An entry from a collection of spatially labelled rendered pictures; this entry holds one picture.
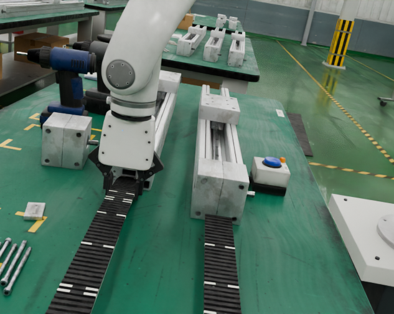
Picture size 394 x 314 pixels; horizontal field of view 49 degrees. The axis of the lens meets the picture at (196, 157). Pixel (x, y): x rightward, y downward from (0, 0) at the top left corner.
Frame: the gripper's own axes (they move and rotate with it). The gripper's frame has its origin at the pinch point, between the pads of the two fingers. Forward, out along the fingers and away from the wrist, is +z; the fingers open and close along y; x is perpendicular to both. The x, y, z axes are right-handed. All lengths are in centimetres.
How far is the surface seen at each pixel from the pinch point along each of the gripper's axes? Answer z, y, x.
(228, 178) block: -6.4, 19.9, -2.4
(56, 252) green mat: 3.1, -6.6, -20.0
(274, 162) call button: -4.2, 32.0, 16.6
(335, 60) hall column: 65, 341, 980
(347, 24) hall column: -20, 343, 980
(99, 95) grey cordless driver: -3, -18, 55
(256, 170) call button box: -2.1, 28.0, 14.9
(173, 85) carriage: -8, 4, 63
